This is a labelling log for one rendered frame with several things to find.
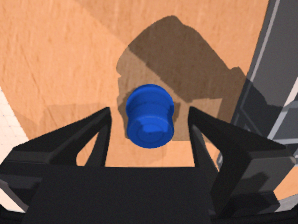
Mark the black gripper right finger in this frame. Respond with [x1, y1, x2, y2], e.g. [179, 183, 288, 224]
[187, 106, 296, 219]

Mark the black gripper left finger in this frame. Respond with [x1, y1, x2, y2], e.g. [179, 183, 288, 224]
[3, 107, 112, 166]

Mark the blue plug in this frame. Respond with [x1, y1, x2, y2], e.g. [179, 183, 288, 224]
[126, 84, 174, 149]

